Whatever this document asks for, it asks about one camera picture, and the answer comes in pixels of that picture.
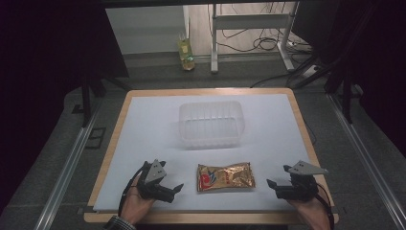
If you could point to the person's left hand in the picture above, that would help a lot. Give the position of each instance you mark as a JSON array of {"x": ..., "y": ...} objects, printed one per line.
[{"x": 135, "y": 206}]

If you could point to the dark curtain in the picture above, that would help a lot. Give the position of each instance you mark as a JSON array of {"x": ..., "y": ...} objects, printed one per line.
[
  {"x": 41, "y": 80},
  {"x": 379, "y": 64}
]

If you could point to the person's left grey sleeve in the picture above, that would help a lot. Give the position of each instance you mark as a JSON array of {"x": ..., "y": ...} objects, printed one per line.
[{"x": 118, "y": 223}]

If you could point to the aluminium floor rail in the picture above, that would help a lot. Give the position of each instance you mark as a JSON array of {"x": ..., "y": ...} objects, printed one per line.
[
  {"x": 367, "y": 159},
  {"x": 68, "y": 169}
]

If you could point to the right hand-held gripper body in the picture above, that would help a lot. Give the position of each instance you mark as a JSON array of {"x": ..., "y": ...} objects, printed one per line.
[{"x": 301, "y": 188}]

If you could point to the gold snack packet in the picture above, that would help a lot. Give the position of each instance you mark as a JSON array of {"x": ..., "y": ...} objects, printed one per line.
[{"x": 225, "y": 177}]

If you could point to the black metal stand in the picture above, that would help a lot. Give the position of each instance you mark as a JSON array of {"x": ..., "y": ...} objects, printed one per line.
[
  {"x": 86, "y": 102},
  {"x": 347, "y": 96}
]

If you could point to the person's right hand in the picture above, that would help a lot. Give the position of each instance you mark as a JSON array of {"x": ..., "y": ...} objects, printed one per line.
[{"x": 311, "y": 212}]

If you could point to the black floor bracket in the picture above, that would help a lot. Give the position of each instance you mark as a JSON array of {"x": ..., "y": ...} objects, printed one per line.
[{"x": 95, "y": 138}]

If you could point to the yellow plastic bottle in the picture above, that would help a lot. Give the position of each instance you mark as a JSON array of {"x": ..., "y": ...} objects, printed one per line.
[{"x": 185, "y": 51}]

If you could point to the white board panel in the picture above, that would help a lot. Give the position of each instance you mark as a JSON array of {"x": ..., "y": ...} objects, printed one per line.
[{"x": 143, "y": 28}]

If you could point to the white power strip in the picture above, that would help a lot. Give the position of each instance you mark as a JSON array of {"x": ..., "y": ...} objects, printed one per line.
[{"x": 310, "y": 71}]

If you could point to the clear plastic container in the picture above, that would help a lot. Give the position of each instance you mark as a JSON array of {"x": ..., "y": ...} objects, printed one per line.
[{"x": 210, "y": 126}]

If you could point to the white metal desk frame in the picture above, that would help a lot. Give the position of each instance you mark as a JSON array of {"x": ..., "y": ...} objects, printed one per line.
[{"x": 249, "y": 21}]

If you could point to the white foam mat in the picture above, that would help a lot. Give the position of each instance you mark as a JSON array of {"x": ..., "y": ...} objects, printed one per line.
[{"x": 153, "y": 127}]

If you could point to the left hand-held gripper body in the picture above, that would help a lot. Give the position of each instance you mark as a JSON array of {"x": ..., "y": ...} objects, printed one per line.
[{"x": 155, "y": 172}]

